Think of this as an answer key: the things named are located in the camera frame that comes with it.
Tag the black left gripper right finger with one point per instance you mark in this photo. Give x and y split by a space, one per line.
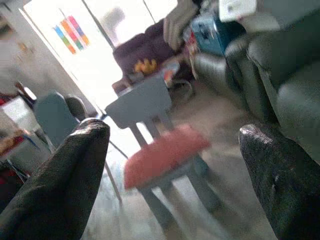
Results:
287 190

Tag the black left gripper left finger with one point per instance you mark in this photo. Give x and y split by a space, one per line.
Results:
55 195

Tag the green leather sofa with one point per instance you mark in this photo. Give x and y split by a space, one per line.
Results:
295 105

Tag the pink seat cushion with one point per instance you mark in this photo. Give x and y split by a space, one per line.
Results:
165 155

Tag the grey child chair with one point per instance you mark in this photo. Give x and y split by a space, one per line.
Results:
142 100

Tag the yellow plush toy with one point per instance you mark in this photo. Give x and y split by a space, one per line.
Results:
146 65

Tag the colourful baby bouncer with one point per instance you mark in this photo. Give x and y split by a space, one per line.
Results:
171 71

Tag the blue hard case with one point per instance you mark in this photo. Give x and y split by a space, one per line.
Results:
212 35

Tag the purple armchair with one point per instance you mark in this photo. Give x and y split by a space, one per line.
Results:
145 47

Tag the white flat board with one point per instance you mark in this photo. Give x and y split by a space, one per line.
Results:
237 10

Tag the beige draped cloth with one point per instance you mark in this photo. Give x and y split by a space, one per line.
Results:
177 27

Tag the grey metal frame chair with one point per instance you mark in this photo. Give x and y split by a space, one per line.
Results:
76 107

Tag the colourful striped wall hanging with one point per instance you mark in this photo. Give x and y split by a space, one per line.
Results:
71 33

